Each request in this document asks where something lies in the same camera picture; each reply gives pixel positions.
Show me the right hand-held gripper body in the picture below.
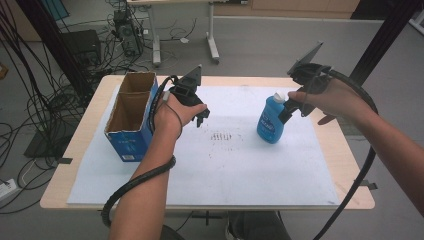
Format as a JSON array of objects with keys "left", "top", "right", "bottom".
[{"left": 282, "top": 40, "right": 333, "bottom": 118}]

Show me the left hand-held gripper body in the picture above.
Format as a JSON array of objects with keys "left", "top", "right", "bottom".
[{"left": 168, "top": 64, "right": 206, "bottom": 108}]

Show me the blue bottle with white cap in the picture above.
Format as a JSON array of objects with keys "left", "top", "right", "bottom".
[{"left": 256, "top": 92, "right": 288, "bottom": 145}]

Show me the blue cardboard box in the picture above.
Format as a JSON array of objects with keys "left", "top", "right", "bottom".
[{"left": 103, "top": 71, "right": 160, "bottom": 164}]

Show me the person's left hand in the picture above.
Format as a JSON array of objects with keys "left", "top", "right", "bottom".
[{"left": 153, "top": 94, "right": 208, "bottom": 141}]

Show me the person's right hand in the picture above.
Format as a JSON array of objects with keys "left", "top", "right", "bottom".
[{"left": 287, "top": 78, "right": 375, "bottom": 126}]

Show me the white table mat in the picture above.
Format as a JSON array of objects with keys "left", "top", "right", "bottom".
[{"left": 66, "top": 84, "right": 341, "bottom": 207}]

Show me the black computer tower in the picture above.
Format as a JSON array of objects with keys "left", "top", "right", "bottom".
[{"left": 112, "top": 8, "right": 145, "bottom": 58}]

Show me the black equipment case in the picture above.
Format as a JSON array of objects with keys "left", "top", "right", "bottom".
[{"left": 61, "top": 29, "right": 102, "bottom": 68}]

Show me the person's left leg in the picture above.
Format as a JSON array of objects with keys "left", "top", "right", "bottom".
[{"left": 159, "top": 224, "right": 187, "bottom": 240}]

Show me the person's leg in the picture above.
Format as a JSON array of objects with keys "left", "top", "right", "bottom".
[
  {"left": 159, "top": 224, "right": 187, "bottom": 240},
  {"left": 224, "top": 210, "right": 293, "bottom": 240}
]

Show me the person's right leg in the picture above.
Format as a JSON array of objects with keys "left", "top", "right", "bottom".
[{"left": 224, "top": 210, "right": 293, "bottom": 240}]

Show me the white power strip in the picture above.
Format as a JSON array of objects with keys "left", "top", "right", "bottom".
[{"left": 0, "top": 178, "right": 18, "bottom": 202}]

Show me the thin black wire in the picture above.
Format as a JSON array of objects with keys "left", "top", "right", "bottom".
[
  {"left": 162, "top": 90, "right": 184, "bottom": 140},
  {"left": 300, "top": 65, "right": 323, "bottom": 117}
]

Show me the white desk frame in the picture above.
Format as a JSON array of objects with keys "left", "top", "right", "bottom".
[{"left": 127, "top": 0, "right": 222, "bottom": 66}]

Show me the black metal post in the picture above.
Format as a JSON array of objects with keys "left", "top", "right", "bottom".
[
  {"left": 14, "top": 0, "right": 92, "bottom": 98},
  {"left": 347, "top": 0, "right": 424, "bottom": 88}
]

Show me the dark floor base plate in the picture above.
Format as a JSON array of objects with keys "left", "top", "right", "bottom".
[{"left": 23, "top": 119, "right": 80, "bottom": 160}]

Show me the tangle of black floor cables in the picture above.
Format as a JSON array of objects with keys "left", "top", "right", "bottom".
[{"left": 0, "top": 0, "right": 201, "bottom": 216}]

